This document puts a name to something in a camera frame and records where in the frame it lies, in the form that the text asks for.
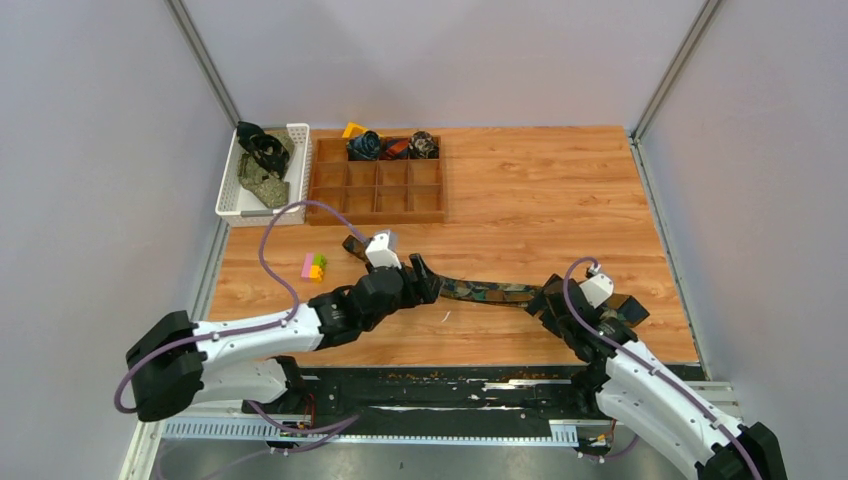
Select dark patterned necktie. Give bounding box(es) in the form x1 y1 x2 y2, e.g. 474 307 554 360
342 235 652 328

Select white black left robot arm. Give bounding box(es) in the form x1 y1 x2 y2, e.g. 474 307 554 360
114 254 442 422

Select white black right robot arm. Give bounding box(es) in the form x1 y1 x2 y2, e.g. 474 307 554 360
525 274 787 479

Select colourful toy blocks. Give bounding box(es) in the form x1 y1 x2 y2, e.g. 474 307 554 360
300 252 327 283

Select wooden compartment tray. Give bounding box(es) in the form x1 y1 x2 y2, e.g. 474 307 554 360
308 138 448 225

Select rolled orange striped tie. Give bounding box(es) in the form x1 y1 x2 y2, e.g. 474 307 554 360
378 137 410 161

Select rolled dark blue tie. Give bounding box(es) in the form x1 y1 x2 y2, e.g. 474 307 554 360
346 130 382 161

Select rolled brown floral tie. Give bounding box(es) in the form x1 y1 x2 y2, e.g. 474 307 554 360
408 130 440 159

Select olive green tie in basket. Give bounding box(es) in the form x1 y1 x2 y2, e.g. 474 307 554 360
237 153 290 209

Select yellow object behind tray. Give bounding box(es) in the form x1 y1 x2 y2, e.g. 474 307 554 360
342 122 369 139

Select black patterned tie in basket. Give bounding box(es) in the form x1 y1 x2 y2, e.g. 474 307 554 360
236 121 291 180

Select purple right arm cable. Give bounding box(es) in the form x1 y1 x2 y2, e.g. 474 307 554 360
561 256 763 480

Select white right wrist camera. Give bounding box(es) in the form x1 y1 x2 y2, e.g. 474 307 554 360
579 265 614 308

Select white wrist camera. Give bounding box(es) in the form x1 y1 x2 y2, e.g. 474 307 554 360
579 265 614 308
365 229 402 269

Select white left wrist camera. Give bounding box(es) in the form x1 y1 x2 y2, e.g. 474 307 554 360
365 229 402 269

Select white slotted cable duct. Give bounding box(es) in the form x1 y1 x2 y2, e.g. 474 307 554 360
162 417 581 448

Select aluminium frame rail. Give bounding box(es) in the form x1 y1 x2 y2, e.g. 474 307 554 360
164 0 241 127

